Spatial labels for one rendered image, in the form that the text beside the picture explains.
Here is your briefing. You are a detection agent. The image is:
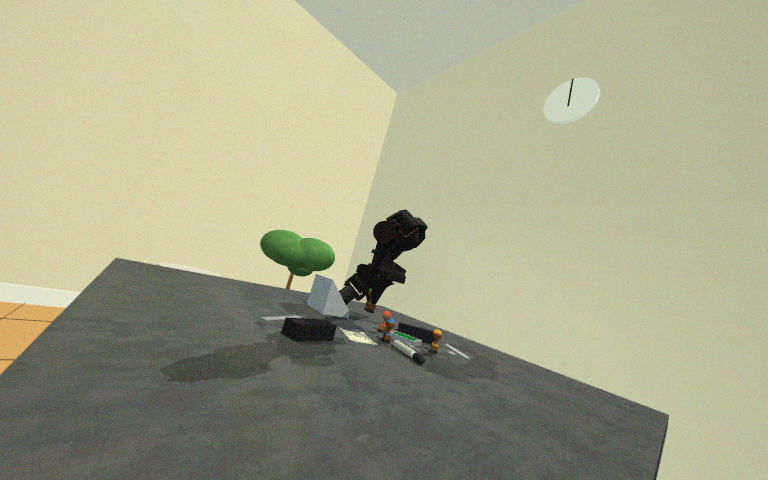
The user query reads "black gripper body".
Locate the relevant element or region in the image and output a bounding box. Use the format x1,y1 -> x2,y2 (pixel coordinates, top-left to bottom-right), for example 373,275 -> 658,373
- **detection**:
356,246 -> 406,284

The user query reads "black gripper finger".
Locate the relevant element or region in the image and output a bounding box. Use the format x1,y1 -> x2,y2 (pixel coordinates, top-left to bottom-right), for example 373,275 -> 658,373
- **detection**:
371,277 -> 395,305
362,275 -> 372,302

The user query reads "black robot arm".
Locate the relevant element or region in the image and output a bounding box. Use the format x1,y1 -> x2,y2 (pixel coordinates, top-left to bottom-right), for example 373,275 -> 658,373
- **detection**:
339,209 -> 428,305

